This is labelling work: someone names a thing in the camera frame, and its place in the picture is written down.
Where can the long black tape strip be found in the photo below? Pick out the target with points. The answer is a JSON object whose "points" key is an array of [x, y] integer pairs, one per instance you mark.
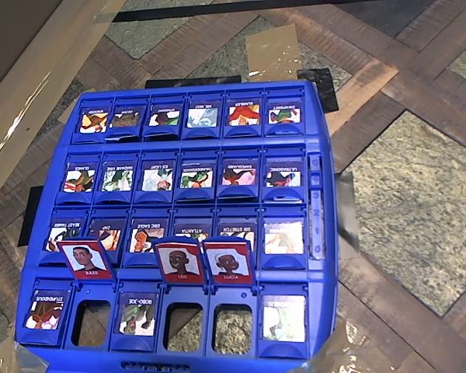
{"points": [[178, 11]]}

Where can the brown cardboard screen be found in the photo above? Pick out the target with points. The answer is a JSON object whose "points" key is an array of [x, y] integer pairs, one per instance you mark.
{"points": [[42, 77]]}

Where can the red Ozend face card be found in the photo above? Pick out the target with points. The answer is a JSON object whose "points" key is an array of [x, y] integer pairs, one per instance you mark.
{"points": [[46, 311]]}

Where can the black tape piece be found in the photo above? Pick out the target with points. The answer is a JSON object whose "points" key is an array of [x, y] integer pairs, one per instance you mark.
{"points": [[194, 81], [326, 97]]}

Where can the red Lucia face card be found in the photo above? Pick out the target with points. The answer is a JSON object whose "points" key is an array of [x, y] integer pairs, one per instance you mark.
{"points": [[228, 262]]}

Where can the red Leo face card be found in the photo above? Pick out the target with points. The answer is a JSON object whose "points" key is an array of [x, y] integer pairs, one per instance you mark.
{"points": [[178, 261]]}

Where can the blue plastic game board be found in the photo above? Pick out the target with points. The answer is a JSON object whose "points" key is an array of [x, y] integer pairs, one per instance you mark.
{"points": [[178, 145]]}

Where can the red Jules face card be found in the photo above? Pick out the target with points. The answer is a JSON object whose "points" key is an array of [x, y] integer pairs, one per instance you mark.
{"points": [[86, 259]]}

